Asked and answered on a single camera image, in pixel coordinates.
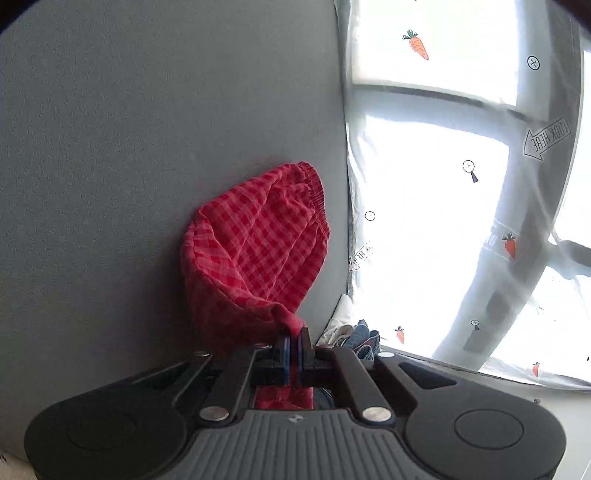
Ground white carrot printed curtain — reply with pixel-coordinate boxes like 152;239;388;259
333;0;591;394

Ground blue checked shirt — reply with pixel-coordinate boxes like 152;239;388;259
344;320;382;363

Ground white cloth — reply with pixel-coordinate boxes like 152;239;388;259
316;294;357;350

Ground red checked shorts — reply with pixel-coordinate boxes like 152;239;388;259
181;161;332;411

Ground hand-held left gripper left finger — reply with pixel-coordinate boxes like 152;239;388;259
131;333;293;428

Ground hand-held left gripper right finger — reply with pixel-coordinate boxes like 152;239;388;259
298;327;458;426

